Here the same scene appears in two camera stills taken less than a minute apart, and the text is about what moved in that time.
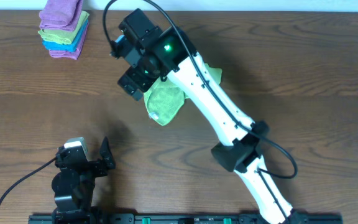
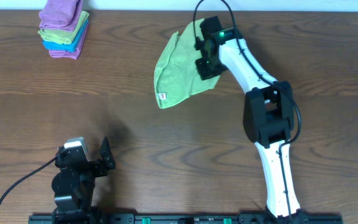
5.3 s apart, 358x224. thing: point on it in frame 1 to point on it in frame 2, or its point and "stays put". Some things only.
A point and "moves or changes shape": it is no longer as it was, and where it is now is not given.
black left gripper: (93, 166) stays put
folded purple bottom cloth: (74, 55) stays put
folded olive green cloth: (64, 37) stays put
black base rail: (197, 219) stays put
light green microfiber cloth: (163, 101) moves or changes shape
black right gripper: (129, 83) to (206, 68)
